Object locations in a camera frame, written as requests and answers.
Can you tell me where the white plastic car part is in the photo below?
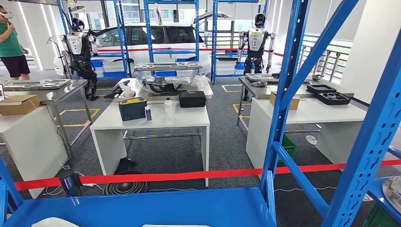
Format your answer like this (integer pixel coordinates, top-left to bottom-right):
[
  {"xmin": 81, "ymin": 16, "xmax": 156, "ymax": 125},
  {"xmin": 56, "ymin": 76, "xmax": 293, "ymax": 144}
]
[
  {"xmin": 31, "ymin": 217, "xmax": 80, "ymax": 227},
  {"xmin": 142, "ymin": 224, "xmax": 211, "ymax": 227}
]

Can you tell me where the black part in plastic wrap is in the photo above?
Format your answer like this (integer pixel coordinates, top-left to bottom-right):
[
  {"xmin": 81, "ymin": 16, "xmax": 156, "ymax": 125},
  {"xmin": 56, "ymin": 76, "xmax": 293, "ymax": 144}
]
[{"xmin": 141, "ymin": 75, "xmax": 208, "ymax": 95}]

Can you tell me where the round metal casting part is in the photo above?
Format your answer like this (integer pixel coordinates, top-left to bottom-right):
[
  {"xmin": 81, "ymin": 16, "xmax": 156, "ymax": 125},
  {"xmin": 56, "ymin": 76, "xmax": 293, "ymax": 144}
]
[{"xmin": 382, "ymin": 176, "xmax": 401, "ymax": 205}]

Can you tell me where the black hard case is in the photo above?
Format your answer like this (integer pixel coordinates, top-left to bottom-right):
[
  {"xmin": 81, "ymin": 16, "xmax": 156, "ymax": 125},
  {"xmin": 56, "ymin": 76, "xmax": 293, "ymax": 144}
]
[{"xmin": 179, "ymin": 91, "xmax": 207, "ymax": 109}]

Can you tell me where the white rectangular table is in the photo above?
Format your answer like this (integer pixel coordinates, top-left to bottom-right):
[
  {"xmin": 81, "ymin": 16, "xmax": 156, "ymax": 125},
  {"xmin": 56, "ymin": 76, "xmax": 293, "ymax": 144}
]
[
  {"xmin": 90, "ymin": 102, "xmax": 210, "ymax": 187},
  {"xmin": 0, "ymin": 105, "xmax": 69, "ymax": 199},
  {"xmin": 245, "ymin": 97, "xmax": 367, "ymax": 170}
]

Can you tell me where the metal fixture plate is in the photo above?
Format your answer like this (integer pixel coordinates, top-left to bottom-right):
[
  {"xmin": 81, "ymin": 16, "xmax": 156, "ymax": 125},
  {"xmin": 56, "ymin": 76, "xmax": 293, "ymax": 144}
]
[
  {"xmin": 244, "ymin": 72, "xmax": 283, "ymax": 83},
  {"xmin": 133, "ymin": 61, "xmax": 204, "ymax": 72},
  {"xmin": 0, "ymin": 79, "xmax": 72, "ymax": 92}
]

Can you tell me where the red barrier belt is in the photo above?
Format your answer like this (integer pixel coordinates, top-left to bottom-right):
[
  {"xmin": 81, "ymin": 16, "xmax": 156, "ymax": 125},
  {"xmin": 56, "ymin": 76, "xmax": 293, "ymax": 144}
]
[{"xmin": 14, "ymin": 159, "xmax": 401, "ymax": 192}]

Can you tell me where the blue yellow tool bag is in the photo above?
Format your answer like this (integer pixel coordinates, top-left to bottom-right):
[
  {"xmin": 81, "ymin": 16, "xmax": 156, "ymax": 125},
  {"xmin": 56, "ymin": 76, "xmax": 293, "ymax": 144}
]
[{"xmin": 118, "ymin": 97, "xmax": 148, "ymax": 122}]

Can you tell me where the white plastic bag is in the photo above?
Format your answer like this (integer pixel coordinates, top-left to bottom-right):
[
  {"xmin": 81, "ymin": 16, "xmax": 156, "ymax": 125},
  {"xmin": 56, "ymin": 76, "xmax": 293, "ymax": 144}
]
[{"xmin": 119, "ymin": 81, "xmax": 136, "ymax": 98}]

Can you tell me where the white car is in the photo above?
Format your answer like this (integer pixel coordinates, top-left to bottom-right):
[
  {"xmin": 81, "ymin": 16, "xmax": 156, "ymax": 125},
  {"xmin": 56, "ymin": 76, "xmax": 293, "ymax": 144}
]
[{"xmin": 53, "ymin": 11, "xmax": 233, "ymax": 76}]

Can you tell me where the black angled stand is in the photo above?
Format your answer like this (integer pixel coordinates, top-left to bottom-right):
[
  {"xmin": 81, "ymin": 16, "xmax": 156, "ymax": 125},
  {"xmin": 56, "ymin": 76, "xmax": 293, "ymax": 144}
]
[{"xmin": 103, "ymin": 80, "xmax": 131, "ymax": 99}]

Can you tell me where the white black humanoid robot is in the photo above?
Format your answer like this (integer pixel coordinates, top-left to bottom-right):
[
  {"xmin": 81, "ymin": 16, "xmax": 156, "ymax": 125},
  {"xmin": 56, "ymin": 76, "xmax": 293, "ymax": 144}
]
[
  {"xmin": 59, "ymin": 17, "xmax": 99, "ymax": 102},
  {"xmin": 236, "ymin": 13, "xmax": 276, "ymax": 102}
]

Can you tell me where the green plastic crate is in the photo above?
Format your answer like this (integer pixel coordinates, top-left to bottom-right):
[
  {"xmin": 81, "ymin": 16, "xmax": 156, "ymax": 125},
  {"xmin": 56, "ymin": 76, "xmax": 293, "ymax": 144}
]
[
  {"xmin": 277, "ymin": 134, "xmax": 296, "ymax": 163},
  {"xmin": 363, "ymin": 202, "xmax": 401, "ymax": 227}
]

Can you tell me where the blue storage bin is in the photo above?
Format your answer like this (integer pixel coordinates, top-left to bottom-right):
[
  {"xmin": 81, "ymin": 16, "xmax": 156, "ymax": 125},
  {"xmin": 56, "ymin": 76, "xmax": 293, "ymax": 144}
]
[{"xmin": 103, "ymin": 71, "xmax": 126, "ymax": 79}]

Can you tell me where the cardboard box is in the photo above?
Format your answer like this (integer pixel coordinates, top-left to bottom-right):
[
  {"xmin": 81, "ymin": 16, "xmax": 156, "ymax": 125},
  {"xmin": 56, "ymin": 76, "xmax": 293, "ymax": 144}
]
[
  {"xmin": 269, "ymin": 91, "xmax": 300, "ymax": 111},
  {"xmin": 0, "ymin": 94, "xmax": 41, "ymax": 116}
]

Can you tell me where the black foam tray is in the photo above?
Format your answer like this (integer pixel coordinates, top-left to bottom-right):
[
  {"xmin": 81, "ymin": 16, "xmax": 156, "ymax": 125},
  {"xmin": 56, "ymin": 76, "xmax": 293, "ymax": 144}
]
[
  {"xmin": 317, "ymin": 91, "xmax": 351, "ymax": 106},
  {"xmin": 306, "ymin": 84, "xmax": 337, "ymax": 96}
]

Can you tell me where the metal railing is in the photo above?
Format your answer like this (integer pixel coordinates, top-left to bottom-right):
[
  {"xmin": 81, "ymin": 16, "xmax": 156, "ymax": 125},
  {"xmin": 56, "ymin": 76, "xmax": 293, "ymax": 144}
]
[{"xmin": 299, "ymin": 34, "xmax": 353, "ymax": 83}]

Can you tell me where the person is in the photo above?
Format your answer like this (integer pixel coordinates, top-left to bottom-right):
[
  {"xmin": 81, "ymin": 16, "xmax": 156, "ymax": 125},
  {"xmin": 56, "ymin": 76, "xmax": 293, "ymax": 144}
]
[{"xmin": 0, "ymin": 4, "xmax": 31, "ymax": 80}]

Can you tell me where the white floor cable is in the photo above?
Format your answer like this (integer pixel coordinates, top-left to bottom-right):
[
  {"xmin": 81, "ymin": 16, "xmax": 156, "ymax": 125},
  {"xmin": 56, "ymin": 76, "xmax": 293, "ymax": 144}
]
[{"xmin": 274, "ymin": 186, "xmax": 337, "ymax": 192}]

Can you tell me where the dark stanchion post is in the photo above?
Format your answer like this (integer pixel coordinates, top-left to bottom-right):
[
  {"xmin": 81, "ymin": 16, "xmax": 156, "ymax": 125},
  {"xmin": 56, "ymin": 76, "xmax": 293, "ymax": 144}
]
[{"xmin": 56, "ymin": 169, "xmax": 84, "ymax": 197}]

